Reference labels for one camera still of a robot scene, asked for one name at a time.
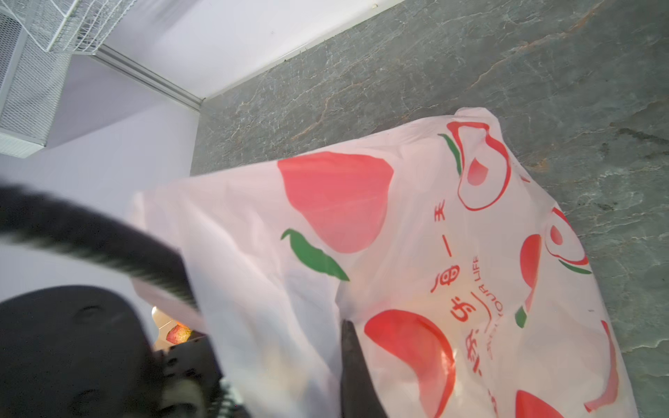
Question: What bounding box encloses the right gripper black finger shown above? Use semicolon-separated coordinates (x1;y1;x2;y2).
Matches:
340;320;388;418

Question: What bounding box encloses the pink plastic bag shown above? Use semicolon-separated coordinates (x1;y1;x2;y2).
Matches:
131;108;638;417

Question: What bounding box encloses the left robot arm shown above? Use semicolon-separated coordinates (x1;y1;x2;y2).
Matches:
1;183;247;417

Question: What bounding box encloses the pink wavy plate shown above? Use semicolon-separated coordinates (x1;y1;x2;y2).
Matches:
152;307;183;350

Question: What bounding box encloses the small white mesh basket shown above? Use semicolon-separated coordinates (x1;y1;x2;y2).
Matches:
1;13;71;158

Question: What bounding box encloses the long white wire basket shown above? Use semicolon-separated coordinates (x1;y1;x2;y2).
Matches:
1;0;135;55

